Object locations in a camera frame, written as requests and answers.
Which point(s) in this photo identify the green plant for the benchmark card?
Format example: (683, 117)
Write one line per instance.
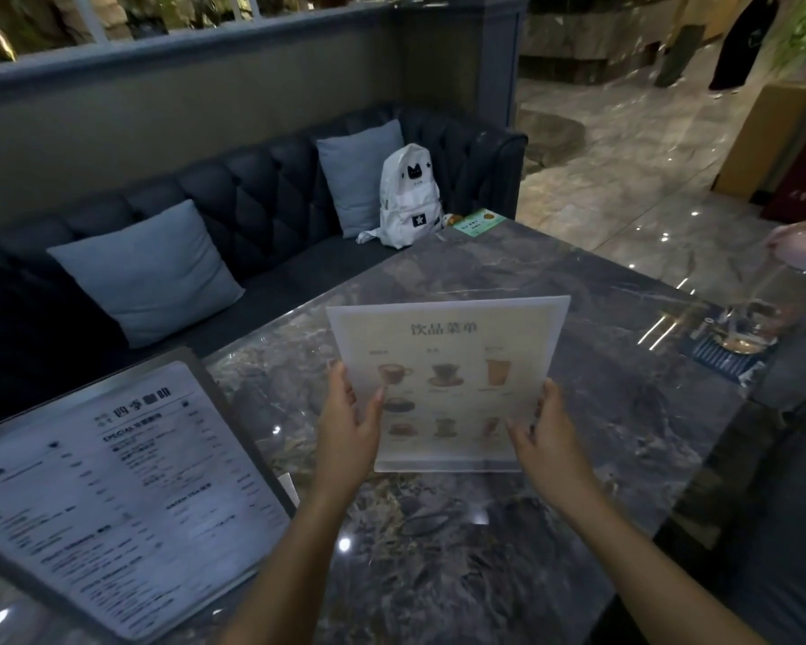
(802, 30)

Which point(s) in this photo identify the white backpack with star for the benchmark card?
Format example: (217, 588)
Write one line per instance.
(408, 198)

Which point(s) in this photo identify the small brown plush toy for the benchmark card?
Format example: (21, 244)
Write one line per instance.
(451, 220)

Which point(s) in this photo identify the person's right thumb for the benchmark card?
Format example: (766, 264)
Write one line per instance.
(521, 441)

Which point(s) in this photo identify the pink lid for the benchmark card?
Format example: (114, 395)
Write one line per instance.
(802, 245)

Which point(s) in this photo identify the clear glass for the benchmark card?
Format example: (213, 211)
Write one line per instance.
(752, 308)

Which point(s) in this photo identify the large blue-grey cushion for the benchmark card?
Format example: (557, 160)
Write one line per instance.
(149, 272)

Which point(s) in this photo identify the green card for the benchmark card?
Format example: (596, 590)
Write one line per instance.
(479, 223)

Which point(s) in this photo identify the red sign board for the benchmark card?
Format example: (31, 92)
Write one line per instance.
(802, 177)

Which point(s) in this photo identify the person's left forearm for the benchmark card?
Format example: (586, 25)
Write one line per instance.
(279, 569)

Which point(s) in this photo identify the small blue-grey cushion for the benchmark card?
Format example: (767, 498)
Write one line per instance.
(361, 174)

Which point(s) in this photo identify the striped blue coaster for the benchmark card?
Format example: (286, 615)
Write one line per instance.
(729, 355)

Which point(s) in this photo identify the person's left hand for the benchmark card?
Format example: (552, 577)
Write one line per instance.
(344, 441)

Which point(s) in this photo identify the person's left thumb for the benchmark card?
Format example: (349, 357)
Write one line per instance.
(371, 416)

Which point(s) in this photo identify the wooden planter box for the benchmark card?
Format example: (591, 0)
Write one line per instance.
(766, 137)

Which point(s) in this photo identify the large black-framed menu board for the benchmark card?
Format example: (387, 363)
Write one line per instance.
(107, 493)

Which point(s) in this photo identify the person's right hand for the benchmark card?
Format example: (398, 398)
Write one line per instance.
(551, 444)

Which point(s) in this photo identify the laminated drinks menu sheet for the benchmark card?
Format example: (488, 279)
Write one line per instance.
(451, 369)

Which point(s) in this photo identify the person's right forearm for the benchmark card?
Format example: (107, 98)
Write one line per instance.
(651, 572)

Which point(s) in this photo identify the dark tufted leather sofa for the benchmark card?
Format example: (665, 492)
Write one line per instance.
(242, 214)

